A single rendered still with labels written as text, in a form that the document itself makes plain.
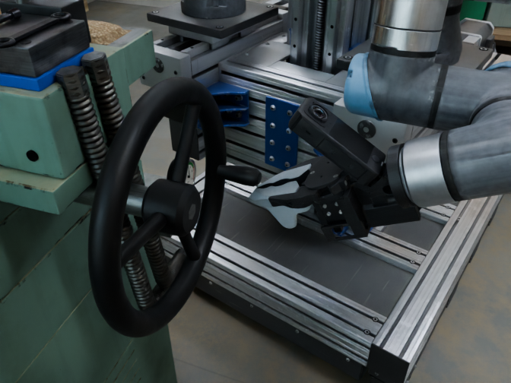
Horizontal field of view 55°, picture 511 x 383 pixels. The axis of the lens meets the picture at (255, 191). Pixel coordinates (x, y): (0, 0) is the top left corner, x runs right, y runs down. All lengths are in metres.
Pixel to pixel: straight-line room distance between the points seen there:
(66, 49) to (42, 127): 0.08
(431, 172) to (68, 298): 0.52
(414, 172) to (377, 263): 0.88
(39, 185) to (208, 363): 0.96
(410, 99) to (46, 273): 0.50
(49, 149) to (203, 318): 1.06
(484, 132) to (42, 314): 0.58
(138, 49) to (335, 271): 0.81
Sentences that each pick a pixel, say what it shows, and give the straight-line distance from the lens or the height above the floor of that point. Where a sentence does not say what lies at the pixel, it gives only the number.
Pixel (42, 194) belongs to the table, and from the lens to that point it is 0.52.
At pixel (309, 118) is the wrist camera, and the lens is 0.53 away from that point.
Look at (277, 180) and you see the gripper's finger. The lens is 0.63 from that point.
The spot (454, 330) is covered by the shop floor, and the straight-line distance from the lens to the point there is 1.57.
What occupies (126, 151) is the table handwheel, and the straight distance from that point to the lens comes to 0.44.
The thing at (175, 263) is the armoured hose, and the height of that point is 0.60.
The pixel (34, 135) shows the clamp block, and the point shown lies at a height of 0.92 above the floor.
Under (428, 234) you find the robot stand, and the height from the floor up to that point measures 0.21.
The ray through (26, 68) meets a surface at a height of 0.98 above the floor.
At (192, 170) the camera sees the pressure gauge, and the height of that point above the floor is 0.66.
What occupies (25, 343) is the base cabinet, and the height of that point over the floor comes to 0.63.
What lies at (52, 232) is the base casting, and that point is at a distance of 0.69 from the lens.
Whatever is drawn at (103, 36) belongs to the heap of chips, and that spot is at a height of 0.91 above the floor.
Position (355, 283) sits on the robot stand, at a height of 0.21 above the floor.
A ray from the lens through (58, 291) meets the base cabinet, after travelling 0.74.
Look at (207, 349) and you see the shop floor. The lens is 1.43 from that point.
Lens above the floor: 1.15
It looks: 36 degrees down
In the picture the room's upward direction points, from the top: straight up
